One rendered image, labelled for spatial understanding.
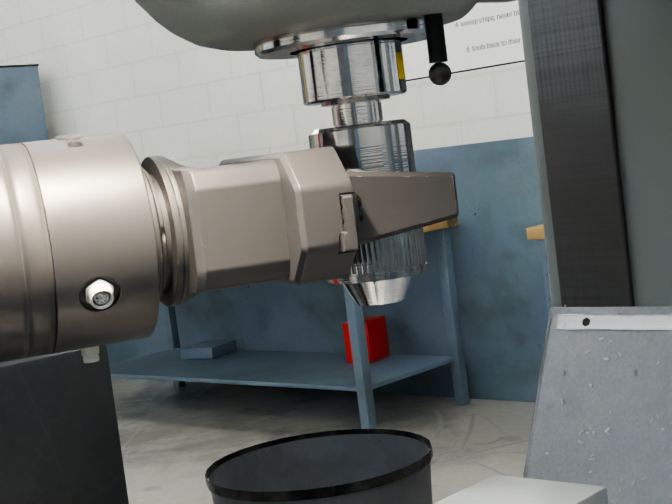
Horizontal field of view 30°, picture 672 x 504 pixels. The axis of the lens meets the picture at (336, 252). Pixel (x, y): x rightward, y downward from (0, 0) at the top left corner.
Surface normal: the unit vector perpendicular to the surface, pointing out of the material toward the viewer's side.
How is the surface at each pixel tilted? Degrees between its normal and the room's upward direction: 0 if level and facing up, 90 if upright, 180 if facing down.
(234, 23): 148
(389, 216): 90
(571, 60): 90
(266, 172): 65
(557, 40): 90
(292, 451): 86
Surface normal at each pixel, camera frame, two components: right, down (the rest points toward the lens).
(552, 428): -0.63, -0.31
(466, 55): -0.68, 0.15
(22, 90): 0.72, -0.04
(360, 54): 0.14, 0.07
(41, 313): 0.37, 0.55
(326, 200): 0.37, 0.04
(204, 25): -0.29, 0.92
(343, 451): -0.20, 0.04
